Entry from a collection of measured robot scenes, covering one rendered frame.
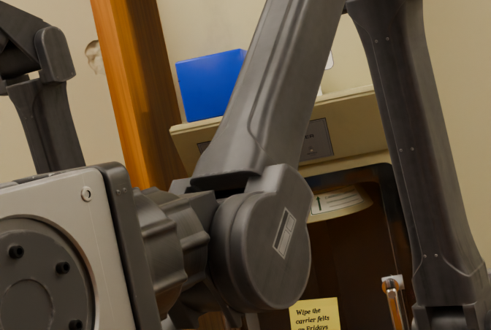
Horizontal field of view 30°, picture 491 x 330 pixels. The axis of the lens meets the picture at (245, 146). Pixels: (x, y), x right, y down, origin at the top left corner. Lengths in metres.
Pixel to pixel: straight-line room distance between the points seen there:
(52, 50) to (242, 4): 0.38
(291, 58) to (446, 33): 1.19
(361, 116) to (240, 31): 0.24
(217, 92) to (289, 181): 0.71
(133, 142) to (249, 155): 0.74
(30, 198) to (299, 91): 0.29
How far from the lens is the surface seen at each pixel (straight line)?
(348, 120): 1.34
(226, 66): 1.32
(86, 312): 0.48
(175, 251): 0.53
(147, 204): 0.54
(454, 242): 0.90
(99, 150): 1.92
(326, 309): 1.45
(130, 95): 1.36
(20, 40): 1.15
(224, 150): 0.65
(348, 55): 1.42
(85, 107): 1.92
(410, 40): 0.88
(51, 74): 1.15
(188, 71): 1.33
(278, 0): 0.74
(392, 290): 1.39
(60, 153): 1.18
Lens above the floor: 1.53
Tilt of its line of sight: 3 degrees down
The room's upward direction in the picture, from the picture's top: 12 degrees counter-clockwise
